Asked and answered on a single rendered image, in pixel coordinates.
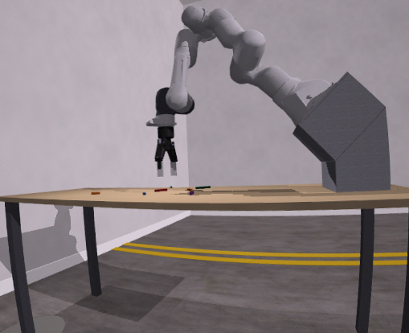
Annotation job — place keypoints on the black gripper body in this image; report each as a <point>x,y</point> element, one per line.
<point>165,132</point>

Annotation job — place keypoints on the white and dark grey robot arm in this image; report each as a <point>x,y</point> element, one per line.
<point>295,97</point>

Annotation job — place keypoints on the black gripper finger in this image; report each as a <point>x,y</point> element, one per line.
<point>160,151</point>
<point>173,159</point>

